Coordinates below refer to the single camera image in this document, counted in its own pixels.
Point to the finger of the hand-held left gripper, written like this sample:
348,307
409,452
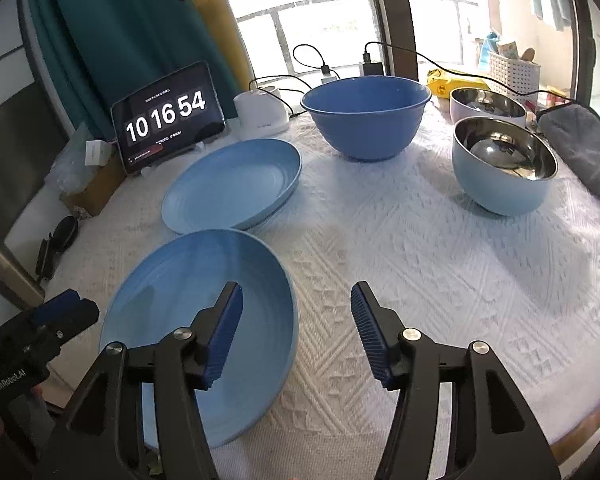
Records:
55,306
77,317

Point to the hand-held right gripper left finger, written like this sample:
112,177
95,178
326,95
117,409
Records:
225,335

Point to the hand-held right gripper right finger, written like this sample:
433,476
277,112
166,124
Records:
372,340

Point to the blue plastic plate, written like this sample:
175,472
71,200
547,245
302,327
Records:
180,285
230,185

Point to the light blue steel bowl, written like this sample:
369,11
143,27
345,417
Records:
500,195

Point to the large blue plastic bowl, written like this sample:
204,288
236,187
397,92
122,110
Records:
365,125

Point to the pale pink steel bowl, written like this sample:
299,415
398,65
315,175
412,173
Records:
460,110

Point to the white textured tablecloth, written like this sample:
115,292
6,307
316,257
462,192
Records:
405,260

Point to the cardboard box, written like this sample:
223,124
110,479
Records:
95,190

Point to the clear plastic bag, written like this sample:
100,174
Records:
67,160

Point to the small white box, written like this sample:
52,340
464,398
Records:
97,152

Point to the black tablet clock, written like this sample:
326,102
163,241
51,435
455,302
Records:
167,115

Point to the white desk lamp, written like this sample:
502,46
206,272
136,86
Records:
260,110

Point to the yellow plastic bag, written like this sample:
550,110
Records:
447,85

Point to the white charger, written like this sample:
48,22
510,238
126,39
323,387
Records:
326,77

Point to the black charger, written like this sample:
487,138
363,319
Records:
371,67

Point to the grey towel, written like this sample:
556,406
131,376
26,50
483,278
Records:
575,145

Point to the teal curtain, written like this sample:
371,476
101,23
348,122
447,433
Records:
130,25

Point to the white plastic basket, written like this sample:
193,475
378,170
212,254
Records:
512,75

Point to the yellow curtain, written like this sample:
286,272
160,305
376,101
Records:
225,35

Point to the blue white snack packet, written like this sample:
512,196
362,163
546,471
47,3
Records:
490,45

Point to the brown potato toy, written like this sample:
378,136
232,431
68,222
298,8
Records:
527,55

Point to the dark window frame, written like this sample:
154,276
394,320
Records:
390,10

